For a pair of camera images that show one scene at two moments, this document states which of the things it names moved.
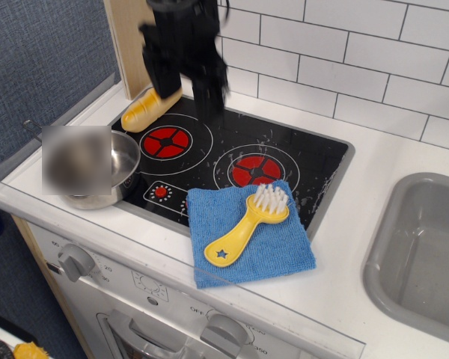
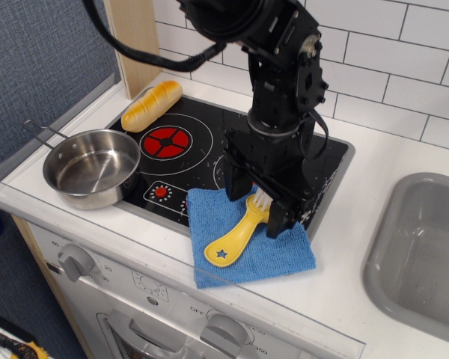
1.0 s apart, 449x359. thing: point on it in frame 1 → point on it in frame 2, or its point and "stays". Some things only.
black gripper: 187,29 → 275,165
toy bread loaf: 147,109 stays
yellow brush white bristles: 268,203 stays
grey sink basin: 414,266 stays
